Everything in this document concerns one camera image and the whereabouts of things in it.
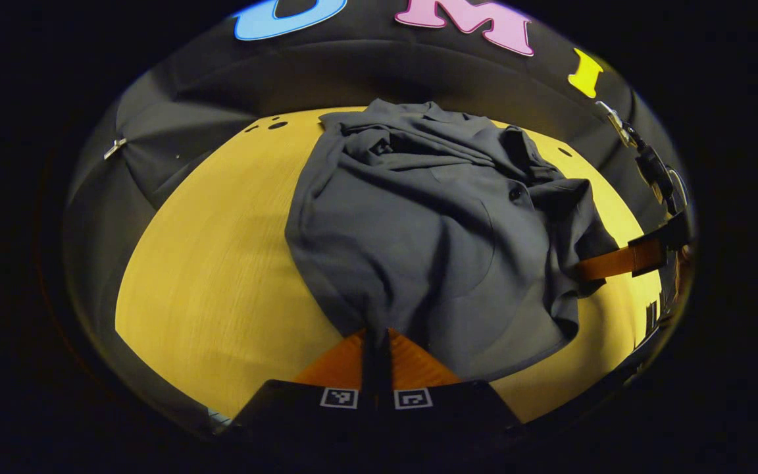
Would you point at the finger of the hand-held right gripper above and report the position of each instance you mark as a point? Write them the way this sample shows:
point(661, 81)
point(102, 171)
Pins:
point(616, 261)

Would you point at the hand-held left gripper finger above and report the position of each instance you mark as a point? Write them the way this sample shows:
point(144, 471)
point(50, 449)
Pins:
point(369, 368)
point(384, 368)

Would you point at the grey button-up shirt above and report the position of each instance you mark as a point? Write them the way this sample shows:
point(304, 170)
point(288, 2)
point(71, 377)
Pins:
point(431, 250)

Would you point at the small metal clip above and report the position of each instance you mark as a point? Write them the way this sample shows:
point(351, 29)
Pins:
point(614, 122)
point(114, 148)

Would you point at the black backdrop cloth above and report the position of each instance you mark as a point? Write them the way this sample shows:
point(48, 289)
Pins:
point(221, 85)

